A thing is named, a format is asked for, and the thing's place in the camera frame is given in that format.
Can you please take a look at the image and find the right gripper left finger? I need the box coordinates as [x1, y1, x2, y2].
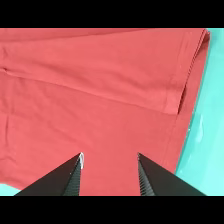
[14, 152, 85, 197]

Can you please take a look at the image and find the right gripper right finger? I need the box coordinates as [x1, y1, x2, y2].
[137, 152, 207, 197]

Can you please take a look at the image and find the red T-shirt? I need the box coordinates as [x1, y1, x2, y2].
[0, 27, 212, 197]

